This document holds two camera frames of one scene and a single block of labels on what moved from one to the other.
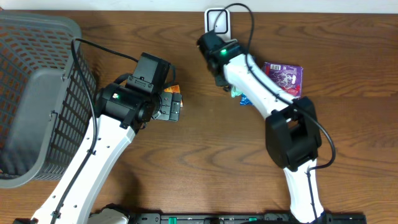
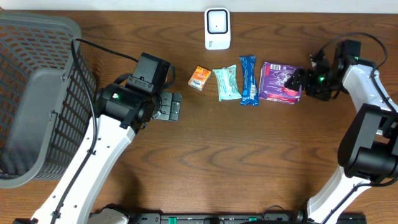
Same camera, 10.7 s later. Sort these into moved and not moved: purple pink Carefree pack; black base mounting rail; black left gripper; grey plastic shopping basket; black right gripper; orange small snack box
Moved: orange small snack box; black right gripper
Not moved: purple pink Carefree pack; black base mounting rail; grey plastic shopping basket; black left gripper
